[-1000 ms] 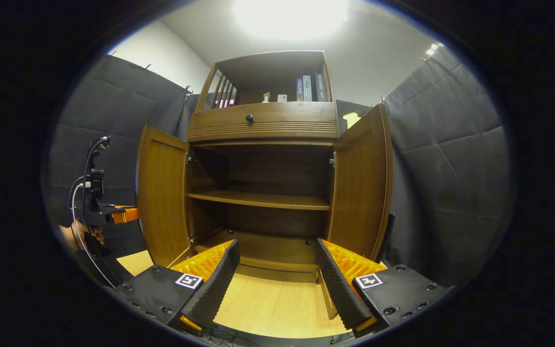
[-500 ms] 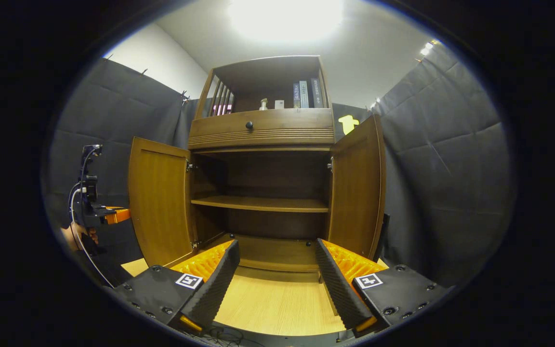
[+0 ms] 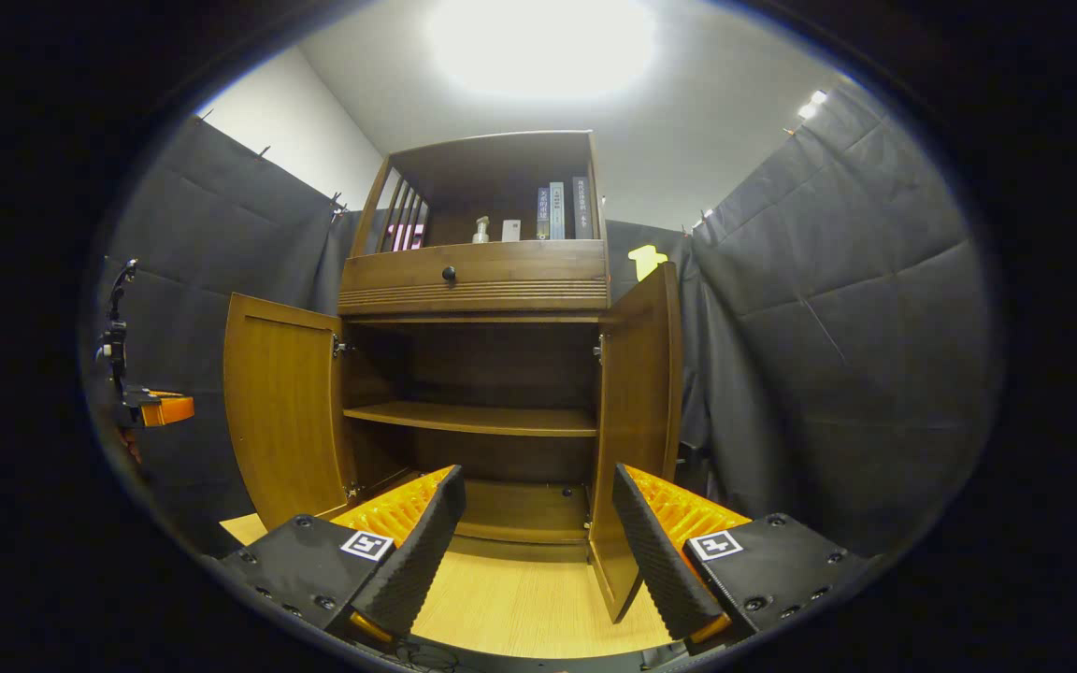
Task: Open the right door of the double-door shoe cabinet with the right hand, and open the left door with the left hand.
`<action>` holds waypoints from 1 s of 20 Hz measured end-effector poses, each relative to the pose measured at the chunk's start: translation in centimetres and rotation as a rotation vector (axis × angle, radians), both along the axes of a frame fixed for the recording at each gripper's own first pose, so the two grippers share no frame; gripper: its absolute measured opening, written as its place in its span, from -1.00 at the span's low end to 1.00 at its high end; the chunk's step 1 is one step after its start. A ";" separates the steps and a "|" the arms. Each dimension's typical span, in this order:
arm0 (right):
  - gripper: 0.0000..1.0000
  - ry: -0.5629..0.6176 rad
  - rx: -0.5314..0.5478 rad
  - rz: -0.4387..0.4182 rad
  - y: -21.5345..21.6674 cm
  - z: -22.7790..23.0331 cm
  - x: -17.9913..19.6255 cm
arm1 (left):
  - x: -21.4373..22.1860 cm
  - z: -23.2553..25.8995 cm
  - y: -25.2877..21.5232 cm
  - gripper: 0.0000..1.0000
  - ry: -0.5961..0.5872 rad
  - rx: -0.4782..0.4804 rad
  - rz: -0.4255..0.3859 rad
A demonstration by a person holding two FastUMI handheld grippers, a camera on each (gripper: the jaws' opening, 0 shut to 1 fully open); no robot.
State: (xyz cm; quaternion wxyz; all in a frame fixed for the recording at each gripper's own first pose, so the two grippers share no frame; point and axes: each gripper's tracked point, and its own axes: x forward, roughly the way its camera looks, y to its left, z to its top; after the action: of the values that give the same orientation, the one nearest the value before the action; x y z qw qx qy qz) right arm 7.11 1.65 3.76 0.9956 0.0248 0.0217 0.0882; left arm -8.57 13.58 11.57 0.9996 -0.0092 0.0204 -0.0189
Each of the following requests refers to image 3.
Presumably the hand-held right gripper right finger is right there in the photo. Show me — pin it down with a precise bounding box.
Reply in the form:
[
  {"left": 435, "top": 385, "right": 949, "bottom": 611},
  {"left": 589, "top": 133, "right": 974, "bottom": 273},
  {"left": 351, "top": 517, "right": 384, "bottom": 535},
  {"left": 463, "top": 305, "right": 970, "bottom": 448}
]
[{"left": 611, "top": 463, "right": 869, "bottom": 646}]

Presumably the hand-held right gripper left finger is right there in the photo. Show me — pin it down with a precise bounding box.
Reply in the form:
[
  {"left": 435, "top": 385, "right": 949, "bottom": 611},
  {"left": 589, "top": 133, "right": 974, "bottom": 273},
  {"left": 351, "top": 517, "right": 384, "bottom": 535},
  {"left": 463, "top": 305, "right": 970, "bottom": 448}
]
[{"left": 219, "top": 465, "right": 467, "bottom": 646}]

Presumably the wooden double-door shoe cabinet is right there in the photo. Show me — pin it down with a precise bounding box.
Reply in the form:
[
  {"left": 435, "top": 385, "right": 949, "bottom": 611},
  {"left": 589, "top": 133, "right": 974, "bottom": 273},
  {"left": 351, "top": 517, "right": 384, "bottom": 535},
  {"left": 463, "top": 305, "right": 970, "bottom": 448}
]
[{"left": 223, "top": 130, "right": 684, "bottom": 624}]

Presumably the wooden shoe cabinet door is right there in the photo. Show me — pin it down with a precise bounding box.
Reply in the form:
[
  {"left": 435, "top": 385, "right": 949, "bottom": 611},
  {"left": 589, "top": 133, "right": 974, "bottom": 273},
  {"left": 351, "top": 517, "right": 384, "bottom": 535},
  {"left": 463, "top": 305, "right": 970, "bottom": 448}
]
[
  {"left": 588, "top": 262, "right": 684, "bottom": 624},
  {"left": 223, "top": 293, "right": 359, "bottom": 531}
]

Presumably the large ceiling light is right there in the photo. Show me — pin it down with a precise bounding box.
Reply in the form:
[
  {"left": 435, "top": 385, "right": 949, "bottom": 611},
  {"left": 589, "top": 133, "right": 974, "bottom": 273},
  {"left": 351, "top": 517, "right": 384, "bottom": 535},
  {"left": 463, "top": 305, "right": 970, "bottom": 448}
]
[{"left": 426, "top": 0, "right": 659, "bottom": 102}]

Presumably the wooden inner shelf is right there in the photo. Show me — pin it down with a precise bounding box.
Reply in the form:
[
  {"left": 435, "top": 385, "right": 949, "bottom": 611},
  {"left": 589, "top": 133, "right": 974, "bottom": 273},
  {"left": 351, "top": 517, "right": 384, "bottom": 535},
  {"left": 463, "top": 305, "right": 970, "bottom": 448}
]
[{"left": 344, "top": 402, "right": 598, "bottom": 438}]

